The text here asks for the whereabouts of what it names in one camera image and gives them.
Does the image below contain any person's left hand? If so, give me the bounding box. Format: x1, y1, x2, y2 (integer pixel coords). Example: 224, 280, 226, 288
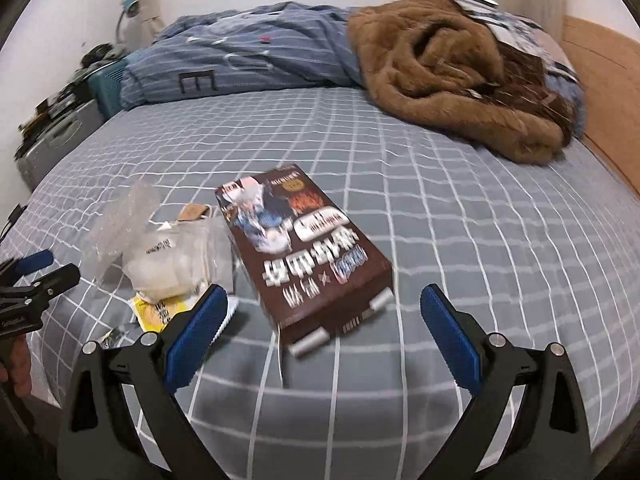
0, 340, 35, 398

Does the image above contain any black charger cable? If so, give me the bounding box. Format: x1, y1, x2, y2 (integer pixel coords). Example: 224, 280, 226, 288
0, 204, 26, 246

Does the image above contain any wooden headboard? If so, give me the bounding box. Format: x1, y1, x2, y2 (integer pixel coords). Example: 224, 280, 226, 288
562, 15, 640, 201

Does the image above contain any clear bag with white filling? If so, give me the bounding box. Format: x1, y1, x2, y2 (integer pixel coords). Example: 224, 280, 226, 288
122, 220, 236, 301

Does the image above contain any clear bubble wrap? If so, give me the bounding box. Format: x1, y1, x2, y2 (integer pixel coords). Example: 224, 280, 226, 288
82, 180, 161, 281

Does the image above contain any white blue patterned pillow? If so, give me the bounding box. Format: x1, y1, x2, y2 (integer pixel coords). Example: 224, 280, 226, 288
470, 7, 586, 141

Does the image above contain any brown snack box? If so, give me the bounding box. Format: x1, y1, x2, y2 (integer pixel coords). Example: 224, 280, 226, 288
215, 164, 396, 358

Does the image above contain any grey suitcase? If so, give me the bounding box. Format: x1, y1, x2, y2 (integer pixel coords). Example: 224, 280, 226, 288
15, 100, 106, 191

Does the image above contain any teal suitcase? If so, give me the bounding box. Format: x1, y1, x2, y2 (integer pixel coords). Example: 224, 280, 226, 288
90, 60, 131, 118

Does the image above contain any yellow snack wrapper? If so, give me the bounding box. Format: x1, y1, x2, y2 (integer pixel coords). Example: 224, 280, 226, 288
100, 294, 196, 352

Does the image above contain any white serrated wrapper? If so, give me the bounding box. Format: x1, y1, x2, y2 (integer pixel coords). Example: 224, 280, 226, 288
212, 296, 240, 343

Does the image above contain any pile of dark small items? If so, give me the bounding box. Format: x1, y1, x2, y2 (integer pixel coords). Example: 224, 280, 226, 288
20, 42, 126, 146

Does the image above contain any grey checked bed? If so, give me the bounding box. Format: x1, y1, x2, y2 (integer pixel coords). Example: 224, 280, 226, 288
0, 85, 640, 461

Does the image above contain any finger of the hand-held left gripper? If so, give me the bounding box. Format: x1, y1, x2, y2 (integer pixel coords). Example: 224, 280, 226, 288
0, 250, 55, 281
0, 263, 81, 311

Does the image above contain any brown fleece blanket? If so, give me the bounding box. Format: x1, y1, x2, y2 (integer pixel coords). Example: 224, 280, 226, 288
347, 0, 578, 165

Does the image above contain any blue desk lamp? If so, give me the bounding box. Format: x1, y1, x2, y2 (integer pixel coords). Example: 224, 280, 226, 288
114, 0, 143, 53

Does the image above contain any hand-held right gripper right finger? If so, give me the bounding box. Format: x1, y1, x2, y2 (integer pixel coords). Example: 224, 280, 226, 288
419, 283, 593, 480

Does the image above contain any blue striped duvet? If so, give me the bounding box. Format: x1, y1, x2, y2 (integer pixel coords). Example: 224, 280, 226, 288
120, 2, 371, 111

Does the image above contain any brown leather tag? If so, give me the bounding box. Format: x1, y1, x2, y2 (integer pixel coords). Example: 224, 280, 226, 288
177, 203, 213, 222

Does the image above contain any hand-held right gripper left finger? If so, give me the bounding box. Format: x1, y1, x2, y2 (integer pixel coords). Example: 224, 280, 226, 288
56, 282, 236, 480

